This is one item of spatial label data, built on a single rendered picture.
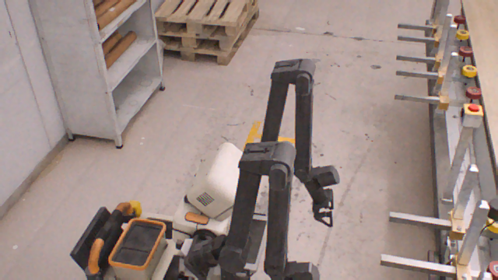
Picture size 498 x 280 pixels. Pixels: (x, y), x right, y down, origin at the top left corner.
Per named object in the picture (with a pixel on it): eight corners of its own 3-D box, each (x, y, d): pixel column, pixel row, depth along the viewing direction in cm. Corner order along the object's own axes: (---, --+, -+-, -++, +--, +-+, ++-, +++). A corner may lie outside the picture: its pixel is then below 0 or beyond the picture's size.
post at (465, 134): (440, 203, 236) (464, 125, 209) (440, 196, 240) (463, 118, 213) (450, 204, 235) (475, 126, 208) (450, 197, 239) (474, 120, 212)
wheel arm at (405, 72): (395, 76, 308) (396, 70, 306) (395, 73, 311) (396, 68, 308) (469, 85, 300) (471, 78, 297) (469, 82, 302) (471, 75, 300)
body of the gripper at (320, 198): (331, 190, 189) (323, 176, 186) (330, 208, 180) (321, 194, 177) (315, 195, 191) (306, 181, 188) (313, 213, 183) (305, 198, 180)
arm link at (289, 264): (271, 246, 149) (264, 269, 142) (307, 241, 144) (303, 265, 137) (285, 272, 154) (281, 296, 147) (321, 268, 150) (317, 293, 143)
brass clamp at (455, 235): (448, 239, 204) (450, 230, 201) (446, 215, 215) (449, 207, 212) (464, 241, 203) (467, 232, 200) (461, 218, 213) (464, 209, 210)
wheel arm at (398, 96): (394, 100, 290) (394, 94, 287) (394, 97, 293) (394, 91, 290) (473, 110, 281) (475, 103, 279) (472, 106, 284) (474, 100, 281)
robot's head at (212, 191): (180, 200, 155) (209, 178, 147) (201, 158, 172) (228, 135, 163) (215, 227, 159) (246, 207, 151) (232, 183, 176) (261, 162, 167)
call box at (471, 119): (461, 127, 208) (464, 112, 204) (459, 118, 214) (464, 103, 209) (478, 130, 207) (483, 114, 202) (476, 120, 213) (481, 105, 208)
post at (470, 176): (442, 252, 219) (469, 168, 190) (441, 246, 222) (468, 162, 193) (450, 253, 219) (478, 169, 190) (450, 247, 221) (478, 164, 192)
